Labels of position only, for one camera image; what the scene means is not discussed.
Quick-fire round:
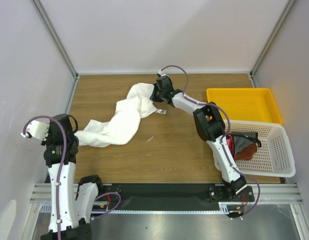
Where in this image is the pink cloth in basket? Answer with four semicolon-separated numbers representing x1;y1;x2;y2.
226;134;235;157

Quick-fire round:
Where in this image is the aluminium frame post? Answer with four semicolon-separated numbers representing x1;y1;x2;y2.
31;0;78;80
249;0;297;79

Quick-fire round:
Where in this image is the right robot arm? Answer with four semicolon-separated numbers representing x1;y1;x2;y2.
150;73;247;201

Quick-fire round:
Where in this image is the white towel label tag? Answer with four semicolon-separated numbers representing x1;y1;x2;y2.
155;109;167;115

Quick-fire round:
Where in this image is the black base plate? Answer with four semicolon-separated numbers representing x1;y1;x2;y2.
96;183;256;212

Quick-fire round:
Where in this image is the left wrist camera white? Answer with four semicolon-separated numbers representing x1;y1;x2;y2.
20;120;50;141

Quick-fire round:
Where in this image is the white perforated plastic basket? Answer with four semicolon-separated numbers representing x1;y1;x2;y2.
230;120;296;178

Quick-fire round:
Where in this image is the white towel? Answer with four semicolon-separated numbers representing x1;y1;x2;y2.
75;83;160;148

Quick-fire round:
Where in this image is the aluminium front rail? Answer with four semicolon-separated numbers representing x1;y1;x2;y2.
29;183;303;205

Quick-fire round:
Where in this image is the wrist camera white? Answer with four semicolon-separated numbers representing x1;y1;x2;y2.
157;70;167;78
20;120;50;141

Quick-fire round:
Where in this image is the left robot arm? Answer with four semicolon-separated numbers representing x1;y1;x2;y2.
40;113;105;240

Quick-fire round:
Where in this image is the brown cloth in basket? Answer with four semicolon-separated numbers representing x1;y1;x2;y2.
234;144;258;161

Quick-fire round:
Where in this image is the aluminium frame post left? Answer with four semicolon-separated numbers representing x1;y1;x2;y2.
31;0;78;80

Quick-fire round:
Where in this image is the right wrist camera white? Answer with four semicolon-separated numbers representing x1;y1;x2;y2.
157;70;167;78

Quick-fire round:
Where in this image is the grey cloth in basket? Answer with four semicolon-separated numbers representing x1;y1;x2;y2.
231;131;262;155

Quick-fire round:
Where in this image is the aluminium frame post right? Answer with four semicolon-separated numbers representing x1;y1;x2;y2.
249;0;297;79

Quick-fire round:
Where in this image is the yellow plastic tray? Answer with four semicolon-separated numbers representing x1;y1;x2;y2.
206;88;283;125

